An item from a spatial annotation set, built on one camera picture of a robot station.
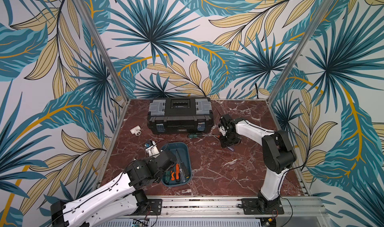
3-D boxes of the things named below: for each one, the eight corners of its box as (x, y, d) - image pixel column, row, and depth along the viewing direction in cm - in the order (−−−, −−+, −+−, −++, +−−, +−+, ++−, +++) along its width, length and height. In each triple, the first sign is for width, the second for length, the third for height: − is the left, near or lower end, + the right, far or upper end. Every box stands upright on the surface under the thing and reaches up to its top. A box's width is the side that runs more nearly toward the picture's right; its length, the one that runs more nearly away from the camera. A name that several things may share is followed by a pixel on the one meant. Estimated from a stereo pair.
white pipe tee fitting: (131, 136, 101) (129, 133, 98) (133, 128, 105) (131, 125, 102) (141, 136, 101) (139, 133, 98) (143, 128, 105) (141, 125, 102)
